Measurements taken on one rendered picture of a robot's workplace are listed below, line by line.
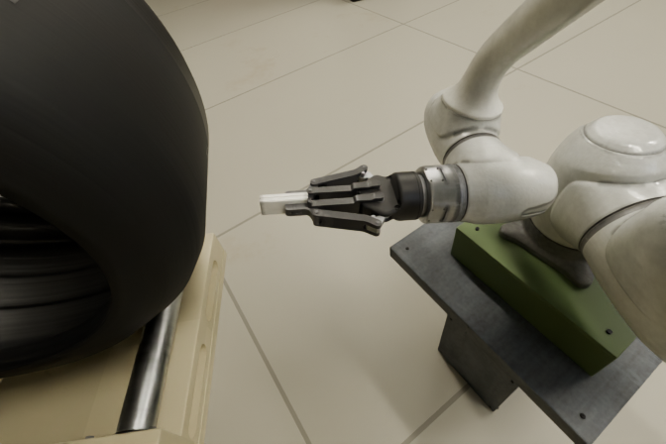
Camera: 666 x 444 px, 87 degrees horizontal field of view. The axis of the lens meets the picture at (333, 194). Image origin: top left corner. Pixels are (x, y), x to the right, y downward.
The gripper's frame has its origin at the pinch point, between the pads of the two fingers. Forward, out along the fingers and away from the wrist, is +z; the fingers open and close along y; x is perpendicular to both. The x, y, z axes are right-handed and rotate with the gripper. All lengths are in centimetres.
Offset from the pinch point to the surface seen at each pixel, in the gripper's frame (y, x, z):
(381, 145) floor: -129, 95, -53
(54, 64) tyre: 10.5, -27.2, 13.8
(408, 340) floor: -13, 97, -40
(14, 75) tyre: 12.3, -27.5, 15.4
